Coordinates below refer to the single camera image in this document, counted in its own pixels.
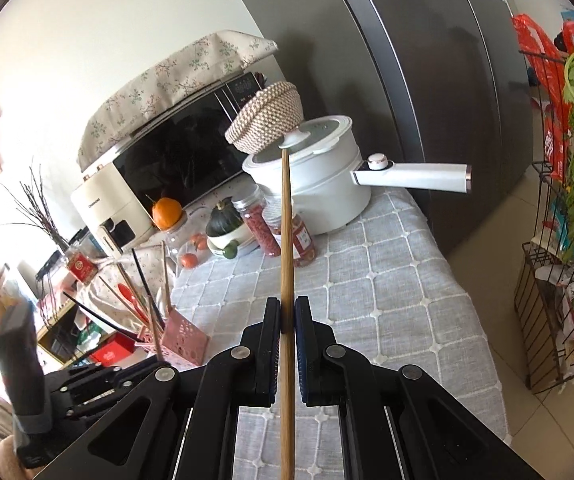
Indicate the pink perforated utensil basket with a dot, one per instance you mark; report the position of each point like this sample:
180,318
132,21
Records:
180,343

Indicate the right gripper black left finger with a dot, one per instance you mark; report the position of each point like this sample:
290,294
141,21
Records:
180,425

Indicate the black chopstick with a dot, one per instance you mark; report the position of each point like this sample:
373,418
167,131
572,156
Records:
141,275
100,318

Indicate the cherry print cloth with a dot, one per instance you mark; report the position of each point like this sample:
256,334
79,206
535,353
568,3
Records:
102,294

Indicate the vase with dry twigs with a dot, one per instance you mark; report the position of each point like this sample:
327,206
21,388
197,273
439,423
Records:
32,205

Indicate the orange fruit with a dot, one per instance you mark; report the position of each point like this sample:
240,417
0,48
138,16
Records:
166,213

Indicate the white bowl stack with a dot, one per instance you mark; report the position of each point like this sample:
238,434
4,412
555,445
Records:
233,244

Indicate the dark green squash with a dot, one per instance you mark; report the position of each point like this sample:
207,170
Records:
224,219

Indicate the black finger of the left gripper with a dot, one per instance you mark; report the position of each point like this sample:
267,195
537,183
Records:
91,390

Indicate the woven rope basket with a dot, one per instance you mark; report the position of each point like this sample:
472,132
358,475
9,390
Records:
270,114

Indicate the red gift box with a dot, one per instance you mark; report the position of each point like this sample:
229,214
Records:
114,349

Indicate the white air fryer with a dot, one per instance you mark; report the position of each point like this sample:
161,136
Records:
111,211

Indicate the spice jar red label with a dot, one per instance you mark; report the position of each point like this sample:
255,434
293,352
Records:
80,266

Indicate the dark grey refrigerator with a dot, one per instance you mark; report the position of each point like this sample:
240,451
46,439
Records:
422,81

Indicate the jar of red goji berries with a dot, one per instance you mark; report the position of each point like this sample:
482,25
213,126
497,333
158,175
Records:
250,202

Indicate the black wire rack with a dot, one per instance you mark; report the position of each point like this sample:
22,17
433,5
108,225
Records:
544,296

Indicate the jar with red label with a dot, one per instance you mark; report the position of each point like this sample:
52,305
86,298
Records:
303,244

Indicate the black microwave oven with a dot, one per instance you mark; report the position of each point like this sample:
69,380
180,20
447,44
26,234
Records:
186,155

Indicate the red plastic spoon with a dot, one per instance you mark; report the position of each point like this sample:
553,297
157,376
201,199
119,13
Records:
131,298

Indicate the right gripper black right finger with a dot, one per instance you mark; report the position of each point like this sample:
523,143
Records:
396,424

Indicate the grey checked tablecloth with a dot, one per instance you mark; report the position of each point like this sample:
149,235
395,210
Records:
384,287

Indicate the left hand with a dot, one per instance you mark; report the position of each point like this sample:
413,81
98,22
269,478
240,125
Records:
10,466

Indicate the floral cloth cover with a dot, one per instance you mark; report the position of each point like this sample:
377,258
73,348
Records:
213,58

